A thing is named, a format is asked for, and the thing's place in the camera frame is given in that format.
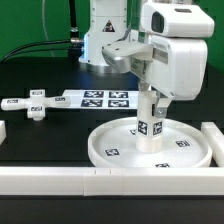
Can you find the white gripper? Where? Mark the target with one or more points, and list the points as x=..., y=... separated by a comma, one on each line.
x=176, y=69

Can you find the white left fence bar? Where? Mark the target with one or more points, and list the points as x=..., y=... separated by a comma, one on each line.
x=2, y=131

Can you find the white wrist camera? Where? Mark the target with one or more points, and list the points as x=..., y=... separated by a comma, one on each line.
x=176, y=20

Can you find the white right fence bar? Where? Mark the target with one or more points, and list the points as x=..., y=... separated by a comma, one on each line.
x=215, y=139

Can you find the white cross-shaped table base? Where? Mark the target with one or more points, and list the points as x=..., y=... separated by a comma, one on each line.
x=35, y=104

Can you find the black upright cable connector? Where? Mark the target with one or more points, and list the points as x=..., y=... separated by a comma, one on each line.
x=74, y=51

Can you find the white round table top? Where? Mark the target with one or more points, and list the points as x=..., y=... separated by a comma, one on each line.
x=125, y=143

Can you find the white fence bar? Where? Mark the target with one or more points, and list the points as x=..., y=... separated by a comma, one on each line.
x=110, y=181
x=2, y=131
x=215, y=139

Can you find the white front fence bar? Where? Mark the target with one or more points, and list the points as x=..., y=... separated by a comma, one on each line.
x=110, y=181

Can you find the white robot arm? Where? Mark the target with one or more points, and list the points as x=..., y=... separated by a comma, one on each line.
x=110, y=42

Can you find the white marker plate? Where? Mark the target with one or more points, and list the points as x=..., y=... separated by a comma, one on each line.
x=102, y=99

